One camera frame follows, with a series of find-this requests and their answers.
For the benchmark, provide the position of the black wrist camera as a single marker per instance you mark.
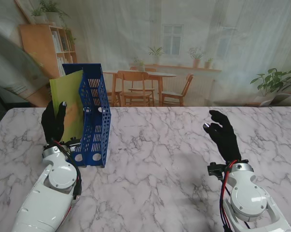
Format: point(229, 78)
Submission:
point(74, 145)
point(215, 169)

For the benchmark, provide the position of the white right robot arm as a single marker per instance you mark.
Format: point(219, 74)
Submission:
point(249, 198)

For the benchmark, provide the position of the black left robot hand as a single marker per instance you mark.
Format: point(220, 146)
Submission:
point(53, 128)

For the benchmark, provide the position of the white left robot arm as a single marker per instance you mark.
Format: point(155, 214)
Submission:
point(48, 193)

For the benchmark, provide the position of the blue perforated file rack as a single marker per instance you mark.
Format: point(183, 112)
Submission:
point(97, 135)

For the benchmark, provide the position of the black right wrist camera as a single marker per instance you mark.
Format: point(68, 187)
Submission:
point(215, 169)

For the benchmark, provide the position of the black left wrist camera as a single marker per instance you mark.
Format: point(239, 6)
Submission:
point(74, 145)

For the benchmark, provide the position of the yellow translucent file folder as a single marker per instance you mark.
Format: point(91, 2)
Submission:
point(68, 89)

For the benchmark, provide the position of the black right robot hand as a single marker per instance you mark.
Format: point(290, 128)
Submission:
point(226, 140)

